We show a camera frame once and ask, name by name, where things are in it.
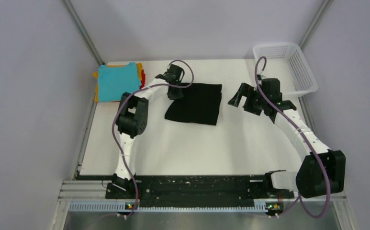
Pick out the purple cable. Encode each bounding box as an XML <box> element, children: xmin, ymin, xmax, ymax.
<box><xmin>254</xmin><ymin>56</ymin><xmax>332</xmax><ymax>219</ymax></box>
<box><xmin>112</xmin><ymin>59</ymin><xmax>194</xmax><ymax>219</ymax></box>

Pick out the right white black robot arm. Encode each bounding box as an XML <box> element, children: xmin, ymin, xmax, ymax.
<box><xmin>228</xmin><ymin>78</ymin><xmax>346</xmax><ymax>198</ymax></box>

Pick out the black t-shirt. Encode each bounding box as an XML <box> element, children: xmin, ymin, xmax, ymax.
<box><xmin>164</xmin><ymin>83</ymin><xmax>223</xmax><ymax>126</ymax></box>

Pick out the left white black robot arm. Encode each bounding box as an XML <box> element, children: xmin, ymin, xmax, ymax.
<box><xmin>112</xmin><ymin>64</ymin><xmax>185</xmax><ymax>198</ymax></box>

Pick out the white slotted cable duct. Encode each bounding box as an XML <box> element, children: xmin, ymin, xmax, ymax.
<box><xmin>68</xmin><ymin>201</ymin><xmax>281</xmax><ymax>213</ymax></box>

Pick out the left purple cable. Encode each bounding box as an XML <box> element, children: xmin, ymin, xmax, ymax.
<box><xmin>112</xmin><ymin>59</ymin><xmax>194</xmax><ymax>219</ymax></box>

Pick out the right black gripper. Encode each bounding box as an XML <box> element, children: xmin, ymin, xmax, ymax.
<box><xmin>228</xmin><ymin>83</ymin><xmax>268</xmax><ymax>116</ymax></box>

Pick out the folded yellow t-shirt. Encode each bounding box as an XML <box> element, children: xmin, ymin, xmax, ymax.
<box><xmin>92</xmin><ymin>63</ymin><xmax>144</xmax><ymax>104</ymax></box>

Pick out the white plastic basket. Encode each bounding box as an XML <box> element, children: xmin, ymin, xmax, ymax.
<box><xmin>252</xmin><ymin>42</ymin><xmax>319</xmax><ymax>97</ymax></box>

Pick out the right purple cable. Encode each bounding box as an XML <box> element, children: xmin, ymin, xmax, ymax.
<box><xmin>254</xmin><ymin>56</ymin><xmax>332</xmax><ymax>219</ymax></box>

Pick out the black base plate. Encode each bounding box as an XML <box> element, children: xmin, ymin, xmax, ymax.
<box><xmin>105</xmin><ymin>175</ymin><xmax>294</xmax><ymax>208</ymax></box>

